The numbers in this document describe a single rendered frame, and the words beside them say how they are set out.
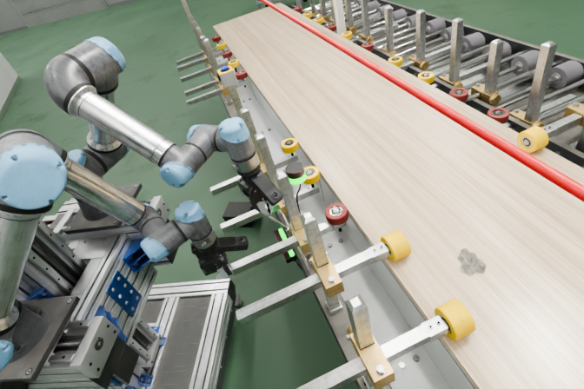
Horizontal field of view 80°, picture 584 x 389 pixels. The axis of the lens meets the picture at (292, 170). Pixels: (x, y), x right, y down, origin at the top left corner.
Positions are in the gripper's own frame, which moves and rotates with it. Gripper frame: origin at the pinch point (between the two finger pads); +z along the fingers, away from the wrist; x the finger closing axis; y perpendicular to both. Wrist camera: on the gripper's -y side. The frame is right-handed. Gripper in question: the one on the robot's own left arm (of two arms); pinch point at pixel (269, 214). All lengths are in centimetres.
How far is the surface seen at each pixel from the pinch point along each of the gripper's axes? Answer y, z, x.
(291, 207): -1.8, 2.0, -7.5
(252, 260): 1.6, 14.8, 11.6
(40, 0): 1436, 40, -102
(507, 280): -62, 11, -31
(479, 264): -54, 9, -30
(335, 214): -9.7, 10.5, -19.2
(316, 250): -25.1, -3.7, 1.3
